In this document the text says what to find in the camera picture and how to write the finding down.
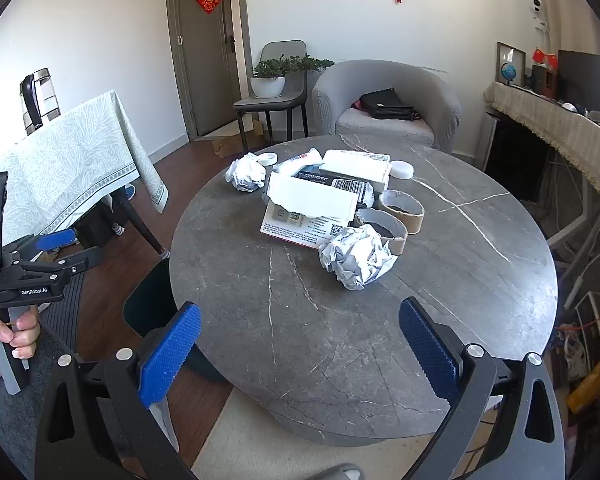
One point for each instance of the brown wooden box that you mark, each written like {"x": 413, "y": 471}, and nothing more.
{"x": 545, "y": 82}

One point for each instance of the dark ribbed floor mat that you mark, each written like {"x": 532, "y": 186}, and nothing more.
{"x": 62, "y": 315}

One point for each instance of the black bag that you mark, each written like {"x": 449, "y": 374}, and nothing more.
{"x": 385, "y": 105}

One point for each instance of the small red flags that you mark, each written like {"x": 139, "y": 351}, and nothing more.
{"x": 545, "y": 57}

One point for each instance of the black foil packet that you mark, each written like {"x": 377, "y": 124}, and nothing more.
{"x": 350, "y": 187}

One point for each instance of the dark wooden table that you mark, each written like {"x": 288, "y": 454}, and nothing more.
{"x": 140, "y": 225}

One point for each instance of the white paper box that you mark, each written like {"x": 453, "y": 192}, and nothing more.
{"x": 355, "y": 165}

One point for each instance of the torn white cardboard box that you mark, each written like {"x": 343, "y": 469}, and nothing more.
{"x": 310, "y": 197}

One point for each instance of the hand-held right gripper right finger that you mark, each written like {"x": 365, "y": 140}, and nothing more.
{"x": 427, "y": 345}

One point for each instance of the white desk frame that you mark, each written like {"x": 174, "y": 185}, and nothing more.
{"x": 580, "y": 225}

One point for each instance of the beige fringed desk cloth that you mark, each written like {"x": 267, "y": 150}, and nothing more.
{"x": 555, "y": 125}

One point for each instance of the grey door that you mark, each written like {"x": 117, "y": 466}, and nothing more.
{"x": 205, "y": 70}

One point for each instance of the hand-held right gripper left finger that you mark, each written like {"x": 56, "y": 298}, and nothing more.
{"x": 172, "y": 355}

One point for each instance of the white round lid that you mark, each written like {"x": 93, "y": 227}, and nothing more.
{"x": 400, "y": 170}

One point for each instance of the dark green trash bin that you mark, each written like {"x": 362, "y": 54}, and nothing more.
{"x": 150, "y": 300}

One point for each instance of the small globe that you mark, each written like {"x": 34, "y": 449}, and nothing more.
{"x": 507, "y": 71}

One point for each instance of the framed picture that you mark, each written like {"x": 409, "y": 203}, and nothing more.
{"x": 510, "y": 55}

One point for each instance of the brown cardboard box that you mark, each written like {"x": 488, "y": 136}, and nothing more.
{"x": 230, "y": 145}

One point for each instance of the black monitor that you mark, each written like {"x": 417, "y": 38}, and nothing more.
{"x": 585, "y": 77}

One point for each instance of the large paper ball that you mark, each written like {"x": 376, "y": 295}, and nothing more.
{"x": 357, "y": 260}

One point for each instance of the black and silver kettle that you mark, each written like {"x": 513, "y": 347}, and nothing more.
{"x": 35, "y": 100}

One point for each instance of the yellow box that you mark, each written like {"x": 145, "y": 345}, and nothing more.
{"x": 590, "y": 385}

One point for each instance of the pale green patterned tablecloth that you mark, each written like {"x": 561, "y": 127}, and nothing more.
{"x": 70, "y": 160}

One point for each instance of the white printed plastic bag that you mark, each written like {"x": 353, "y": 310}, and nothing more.
{"x": 300, "y": 160}

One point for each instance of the grey armchair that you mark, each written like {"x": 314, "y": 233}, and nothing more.
{"x": 430, "y": 95}

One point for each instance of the small paper ball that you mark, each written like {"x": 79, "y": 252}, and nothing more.
{"x": 245, "y": 172}

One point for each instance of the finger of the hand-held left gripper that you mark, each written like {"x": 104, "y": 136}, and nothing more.
{"x": 80, "y": 260}
{"x": 55, "y": 240}

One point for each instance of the person's grey clothing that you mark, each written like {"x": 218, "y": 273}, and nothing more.
{"x": 25, "y": 410}

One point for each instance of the person's left hand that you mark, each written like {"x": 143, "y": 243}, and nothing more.
{"x": 27, "y": 335}

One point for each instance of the white tape roll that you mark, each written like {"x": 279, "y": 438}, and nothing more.
{"x": 267, "y": 158}

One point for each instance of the cardboard tape core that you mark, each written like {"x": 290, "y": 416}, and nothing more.
{"x": 412, "y": 222}
{"x": 397, "y": 245}

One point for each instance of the black box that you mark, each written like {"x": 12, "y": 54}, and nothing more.
{"x": 92, "y": 225}

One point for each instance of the black cabinet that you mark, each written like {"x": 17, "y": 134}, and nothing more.
{"x": 515, "y": 155}

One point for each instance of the potted plant white pot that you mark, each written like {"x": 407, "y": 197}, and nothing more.
{"x": 267, "y": 87}

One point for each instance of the grey dining chair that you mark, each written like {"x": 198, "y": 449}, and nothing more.
{"x": 285, "y": 52}

